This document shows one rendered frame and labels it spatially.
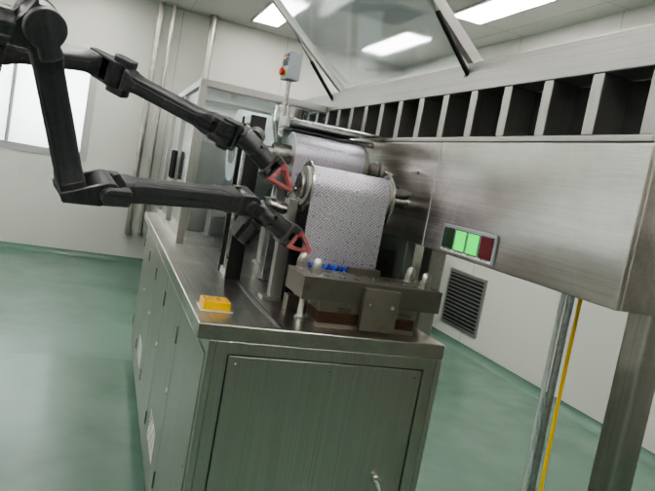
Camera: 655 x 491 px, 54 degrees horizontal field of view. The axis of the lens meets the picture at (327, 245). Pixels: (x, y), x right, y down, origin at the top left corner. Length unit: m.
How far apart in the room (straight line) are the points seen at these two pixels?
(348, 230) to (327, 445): 0.60
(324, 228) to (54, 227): 5.73
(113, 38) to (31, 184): 1.75
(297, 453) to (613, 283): 0.89
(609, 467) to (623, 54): 0.81
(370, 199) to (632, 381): 0.86
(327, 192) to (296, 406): 0.60
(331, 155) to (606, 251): 1.05
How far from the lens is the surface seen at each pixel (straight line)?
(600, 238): 1.28
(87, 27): 7.36
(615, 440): 1.46
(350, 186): 1.83
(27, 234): 7.38
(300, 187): 1.82
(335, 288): 1.64
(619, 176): 1.28
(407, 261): 1.95
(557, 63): 1.51
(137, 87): 1.95
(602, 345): 4.61
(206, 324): 1.52
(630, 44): 1.36
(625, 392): 1.44
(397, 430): 1.78
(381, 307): 1.68
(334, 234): 1.83
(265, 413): 1.63
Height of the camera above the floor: 1.27
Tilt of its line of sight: 6 degrees down
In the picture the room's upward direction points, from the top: 10 degrees clockwise
